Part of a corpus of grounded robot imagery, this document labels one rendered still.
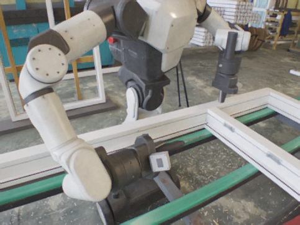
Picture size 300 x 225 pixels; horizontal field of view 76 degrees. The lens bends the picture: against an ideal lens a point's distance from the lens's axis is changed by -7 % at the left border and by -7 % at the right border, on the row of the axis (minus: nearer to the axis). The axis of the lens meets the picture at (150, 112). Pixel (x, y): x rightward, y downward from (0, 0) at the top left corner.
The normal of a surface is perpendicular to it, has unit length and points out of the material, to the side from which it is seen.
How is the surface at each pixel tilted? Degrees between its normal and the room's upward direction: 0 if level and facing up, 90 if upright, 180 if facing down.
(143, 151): 62
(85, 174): 54
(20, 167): 90
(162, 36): 97
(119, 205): 45
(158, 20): 97
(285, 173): 90
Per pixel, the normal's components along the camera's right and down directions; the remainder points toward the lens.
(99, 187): 0.65, -0.25
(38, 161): 0.46, 0.44
